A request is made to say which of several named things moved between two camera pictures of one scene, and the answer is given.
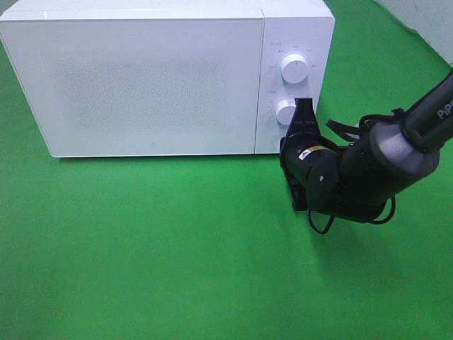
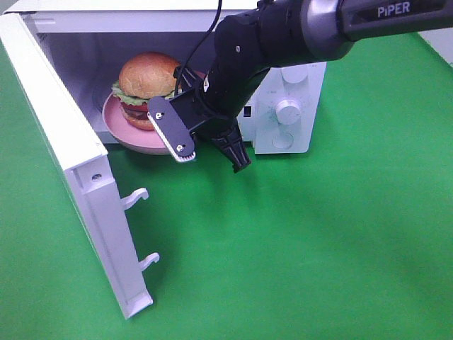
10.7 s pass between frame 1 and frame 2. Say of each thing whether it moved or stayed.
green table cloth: stayed
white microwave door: moved
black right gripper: moved
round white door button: stayed
